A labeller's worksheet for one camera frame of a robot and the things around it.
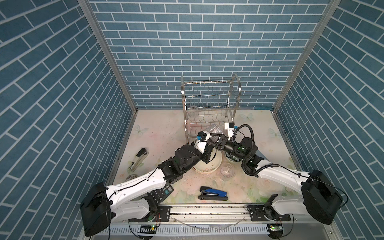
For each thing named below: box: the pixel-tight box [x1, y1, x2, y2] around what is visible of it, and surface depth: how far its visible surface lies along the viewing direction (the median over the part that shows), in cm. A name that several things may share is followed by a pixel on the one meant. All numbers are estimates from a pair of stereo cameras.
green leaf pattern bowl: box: [224, 151, 243, 164], surface depth 67 cm
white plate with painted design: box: [192, 148, 223, 174], surface depth 88 cm
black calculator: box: [147, 184, 174, 205], surface depth 80 cm
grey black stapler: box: [128, 147, 149, 172], surface depth 93 cm
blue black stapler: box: [198, 186, 229, 201], surface depth 80 cm
